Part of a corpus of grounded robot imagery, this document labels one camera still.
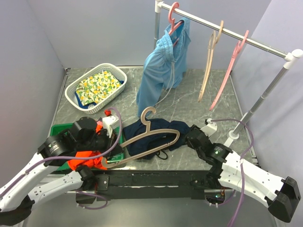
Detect pink empty hanger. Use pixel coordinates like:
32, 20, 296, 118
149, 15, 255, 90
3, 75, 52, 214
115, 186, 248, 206
209, 30, 249, 111

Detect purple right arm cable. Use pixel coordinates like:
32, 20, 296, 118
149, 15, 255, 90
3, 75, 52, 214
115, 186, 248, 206
208, 118, 255, 227

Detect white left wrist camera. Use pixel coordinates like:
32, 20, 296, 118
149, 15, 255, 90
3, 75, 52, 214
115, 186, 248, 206
102, 109, 119, 138

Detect light blue shorts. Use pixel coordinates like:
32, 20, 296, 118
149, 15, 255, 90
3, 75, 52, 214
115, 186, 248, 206
136, 17, 191, 117

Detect white laundry basket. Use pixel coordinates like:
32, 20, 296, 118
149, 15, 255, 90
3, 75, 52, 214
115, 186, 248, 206
64, 63, 127, 114

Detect green plastic tray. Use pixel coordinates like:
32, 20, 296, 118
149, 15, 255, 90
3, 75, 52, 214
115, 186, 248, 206
50, 123, 125, 171

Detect pink hanger with blue shorts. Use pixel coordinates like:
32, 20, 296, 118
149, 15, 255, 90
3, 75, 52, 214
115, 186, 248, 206
168, 2, 184, 47

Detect white clothes rack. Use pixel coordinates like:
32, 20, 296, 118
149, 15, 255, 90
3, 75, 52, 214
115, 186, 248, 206
154, 0, 303, 124

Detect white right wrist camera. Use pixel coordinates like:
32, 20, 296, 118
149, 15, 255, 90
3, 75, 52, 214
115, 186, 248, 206
201, 118, 218, 137

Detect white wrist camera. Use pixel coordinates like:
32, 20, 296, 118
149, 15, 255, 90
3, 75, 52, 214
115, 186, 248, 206
102, 109, 119, 138
201, 118, 218, 137

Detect beige hanger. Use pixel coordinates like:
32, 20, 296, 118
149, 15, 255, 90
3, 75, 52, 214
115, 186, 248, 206
101, 106, 180, 169
197, 20, 224, 103

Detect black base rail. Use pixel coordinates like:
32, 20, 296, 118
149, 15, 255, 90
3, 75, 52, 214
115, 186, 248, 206
80, 170, 223, 200

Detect floral patterned cloth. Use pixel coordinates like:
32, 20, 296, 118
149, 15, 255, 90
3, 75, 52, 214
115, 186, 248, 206
75, 70, 122, 106

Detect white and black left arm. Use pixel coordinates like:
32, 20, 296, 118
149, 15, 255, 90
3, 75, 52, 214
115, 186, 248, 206
0, 117, 121, 226

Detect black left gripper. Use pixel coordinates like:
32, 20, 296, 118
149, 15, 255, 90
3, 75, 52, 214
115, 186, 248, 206
77, 125, 125, 158

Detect orange shorts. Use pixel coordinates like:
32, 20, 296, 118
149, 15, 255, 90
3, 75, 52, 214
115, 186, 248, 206
67, 121, 109, 170

